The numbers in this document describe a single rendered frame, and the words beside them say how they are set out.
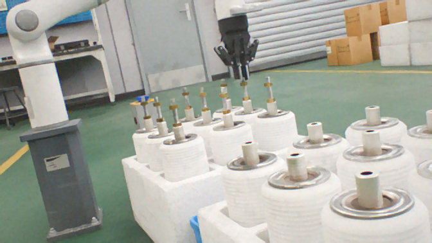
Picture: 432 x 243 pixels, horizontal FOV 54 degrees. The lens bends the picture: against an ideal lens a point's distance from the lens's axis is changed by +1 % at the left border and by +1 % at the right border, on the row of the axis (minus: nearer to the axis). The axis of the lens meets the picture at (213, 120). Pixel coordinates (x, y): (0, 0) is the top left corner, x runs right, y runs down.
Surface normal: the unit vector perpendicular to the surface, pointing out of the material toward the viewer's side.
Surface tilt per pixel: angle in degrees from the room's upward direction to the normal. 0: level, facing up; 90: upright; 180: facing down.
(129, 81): 90
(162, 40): 90
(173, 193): 90
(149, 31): 90
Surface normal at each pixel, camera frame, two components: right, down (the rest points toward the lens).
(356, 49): 0.20, 0.12
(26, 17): 0.43, -0.04
